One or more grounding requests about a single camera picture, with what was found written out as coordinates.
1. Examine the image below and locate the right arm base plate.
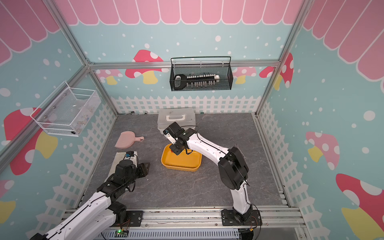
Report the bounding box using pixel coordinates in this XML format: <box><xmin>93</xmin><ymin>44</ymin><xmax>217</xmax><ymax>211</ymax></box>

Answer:
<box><xmin>221</xmin><ymin>208</ymin><xmax>263</xmax><ymax>227</ymax></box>

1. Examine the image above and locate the white wire wall basket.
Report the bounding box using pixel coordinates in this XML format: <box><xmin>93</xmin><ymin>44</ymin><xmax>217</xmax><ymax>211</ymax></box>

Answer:
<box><xmin>30</xmin><ymin>82</ymin><xmax>101</xmax><ymax>137</ymax></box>

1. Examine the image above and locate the small green circuit board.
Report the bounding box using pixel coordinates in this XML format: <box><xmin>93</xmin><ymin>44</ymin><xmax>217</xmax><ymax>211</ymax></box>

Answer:
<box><xmin>114</xmin><ymin>230</ymin><xmax>129</xmax><ymax>238</ymax></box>

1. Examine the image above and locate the yellow plastic storage box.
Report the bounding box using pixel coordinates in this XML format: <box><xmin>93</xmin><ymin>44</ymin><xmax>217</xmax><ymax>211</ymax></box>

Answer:
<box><xmin>161</xmin><ymin>144</ymin><xmax>203</xmax><ymax>172</ymax></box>

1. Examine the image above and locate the white work glove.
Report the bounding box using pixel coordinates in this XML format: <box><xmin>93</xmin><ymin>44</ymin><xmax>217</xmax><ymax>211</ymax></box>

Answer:
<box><xmin>107</xmin><ymin>151</ymin><xmax>138</xmax><ymax>178</ymax></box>

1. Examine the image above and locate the black wire wall basket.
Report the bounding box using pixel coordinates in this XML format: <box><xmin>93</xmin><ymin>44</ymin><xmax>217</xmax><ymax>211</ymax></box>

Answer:
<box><xmin>170</xmin><ymin>56</ymin><xmax>234</xmax><ymax>92</ymax></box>

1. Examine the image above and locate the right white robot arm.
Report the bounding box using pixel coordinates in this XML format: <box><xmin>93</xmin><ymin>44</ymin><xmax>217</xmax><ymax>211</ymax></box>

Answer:
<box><xmin>163</xmin><ymin>122</ymin><xmax>253</xmax><ymax>224</ymax></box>

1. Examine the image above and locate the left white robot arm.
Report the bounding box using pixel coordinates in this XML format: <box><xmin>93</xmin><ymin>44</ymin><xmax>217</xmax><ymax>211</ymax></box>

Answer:
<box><xmin>31</xmin><ymin>159</ymin><xmax>151</xmax><ymax>240</ymax></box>

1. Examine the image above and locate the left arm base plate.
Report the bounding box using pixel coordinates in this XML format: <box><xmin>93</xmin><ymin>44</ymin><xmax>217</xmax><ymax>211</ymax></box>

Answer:
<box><xmin>119</xmin><ymin>211</ymin><xmax>144</xmax><ymax>228</ymax></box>

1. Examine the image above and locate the black socket set holder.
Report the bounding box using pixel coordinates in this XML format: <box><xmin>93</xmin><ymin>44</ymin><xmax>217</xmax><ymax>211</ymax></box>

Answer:
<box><xmin>171</xmin><ymin>74</ymin><xmax>220</xmax><ymax>91</ymax></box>

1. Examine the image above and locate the white lidded plastic box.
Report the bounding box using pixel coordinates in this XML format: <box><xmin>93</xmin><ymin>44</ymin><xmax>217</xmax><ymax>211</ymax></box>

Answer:
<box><xmin>158</xmin><ymin>108</ymin><xmax>196</xmax><ymax>134</ymax></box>

